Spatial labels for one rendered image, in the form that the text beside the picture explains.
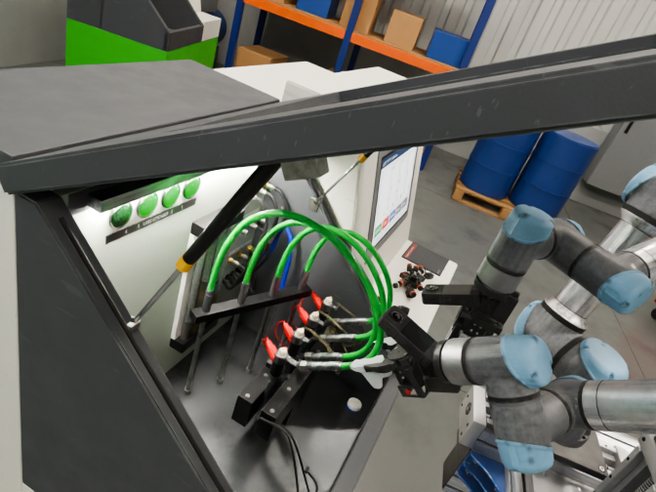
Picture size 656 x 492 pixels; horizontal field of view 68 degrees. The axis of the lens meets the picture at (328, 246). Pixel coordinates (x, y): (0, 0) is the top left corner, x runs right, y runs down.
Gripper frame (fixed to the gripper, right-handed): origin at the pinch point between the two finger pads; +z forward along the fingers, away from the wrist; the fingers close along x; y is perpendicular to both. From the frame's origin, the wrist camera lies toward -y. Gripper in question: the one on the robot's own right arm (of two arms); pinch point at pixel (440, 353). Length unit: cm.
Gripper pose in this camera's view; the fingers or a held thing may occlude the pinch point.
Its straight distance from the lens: 106.1
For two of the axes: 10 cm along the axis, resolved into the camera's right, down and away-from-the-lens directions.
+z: -2.9, 8.2, 4.9
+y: 8.7, 4.4, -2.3
